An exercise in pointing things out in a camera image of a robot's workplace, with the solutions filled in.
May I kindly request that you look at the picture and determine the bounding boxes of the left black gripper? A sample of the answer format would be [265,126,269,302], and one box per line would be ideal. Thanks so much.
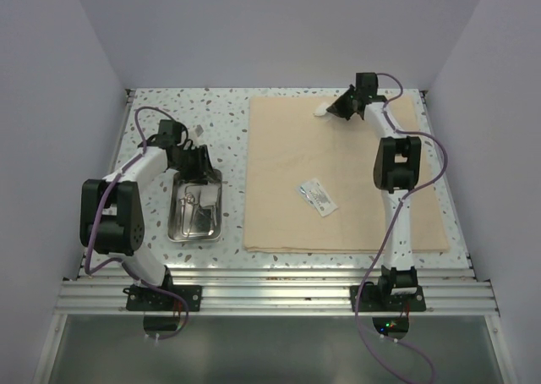
[171,145,217,184]

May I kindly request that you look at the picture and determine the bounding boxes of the small steel scissors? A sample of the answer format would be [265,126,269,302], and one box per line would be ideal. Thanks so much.
[189,202,201,230]

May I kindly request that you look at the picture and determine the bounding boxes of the steel tweezers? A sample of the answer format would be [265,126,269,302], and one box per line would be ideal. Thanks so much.
[182,217,215,236]
[211,184,220,228]

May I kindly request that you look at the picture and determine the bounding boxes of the stainless steel tray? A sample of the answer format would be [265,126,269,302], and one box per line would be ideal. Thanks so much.
[167,169,222,244]

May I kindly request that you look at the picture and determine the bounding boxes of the beige cloth drape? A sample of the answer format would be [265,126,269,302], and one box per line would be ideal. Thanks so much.
[243,96,451,254]

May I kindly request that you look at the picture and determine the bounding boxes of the white blue sachet packet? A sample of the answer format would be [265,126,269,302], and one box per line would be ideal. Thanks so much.
[297,178,338,217]

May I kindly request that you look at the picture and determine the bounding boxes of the steel hemostat forceps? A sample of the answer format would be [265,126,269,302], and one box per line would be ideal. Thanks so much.
[179,193,196,222]

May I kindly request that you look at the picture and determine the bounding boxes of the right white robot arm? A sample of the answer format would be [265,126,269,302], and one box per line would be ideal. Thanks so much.
[327,85,422,310]

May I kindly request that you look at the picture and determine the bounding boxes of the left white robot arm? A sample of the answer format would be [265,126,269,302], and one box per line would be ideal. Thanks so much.
[79,145,216,310]

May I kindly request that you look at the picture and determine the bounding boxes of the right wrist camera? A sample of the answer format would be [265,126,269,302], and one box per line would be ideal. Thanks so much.
[355,72,379,95]

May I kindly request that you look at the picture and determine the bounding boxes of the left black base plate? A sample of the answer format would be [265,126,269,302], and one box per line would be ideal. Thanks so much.
[123,285,203,312]

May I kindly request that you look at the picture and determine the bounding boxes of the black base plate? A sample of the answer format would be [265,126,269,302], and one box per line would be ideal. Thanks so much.
[349,283,427,313]
[123,285,203,312]

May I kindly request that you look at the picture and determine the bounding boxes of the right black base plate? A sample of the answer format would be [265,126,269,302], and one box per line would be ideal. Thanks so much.
[349,283,427,313]

